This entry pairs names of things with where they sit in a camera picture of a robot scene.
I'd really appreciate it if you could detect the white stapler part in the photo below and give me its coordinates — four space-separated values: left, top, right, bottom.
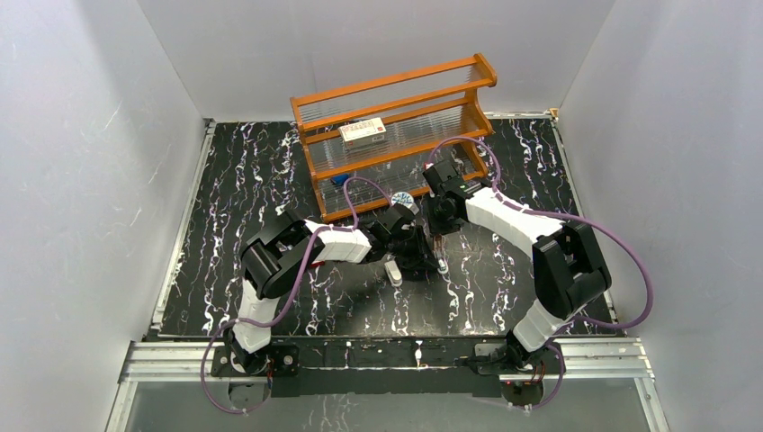
384 260 403 287

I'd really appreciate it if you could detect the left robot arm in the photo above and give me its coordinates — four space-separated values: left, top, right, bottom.
222 203 439 375

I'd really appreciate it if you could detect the orange wooden shelf rack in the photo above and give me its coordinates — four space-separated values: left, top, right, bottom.
290 53 498 221

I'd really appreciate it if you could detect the white red staple box on shelf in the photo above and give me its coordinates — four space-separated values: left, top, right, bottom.
338 117 387 149

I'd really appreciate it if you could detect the black base bar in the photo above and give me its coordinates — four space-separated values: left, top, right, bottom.
262 335 566 400

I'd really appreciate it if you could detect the round patterned tape roll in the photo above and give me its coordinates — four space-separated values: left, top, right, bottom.
391 192 415 207

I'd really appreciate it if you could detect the aluminium rail frame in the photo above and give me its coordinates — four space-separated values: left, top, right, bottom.
105 337 669 431

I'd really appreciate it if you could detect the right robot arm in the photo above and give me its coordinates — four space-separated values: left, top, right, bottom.
423 161 612 373

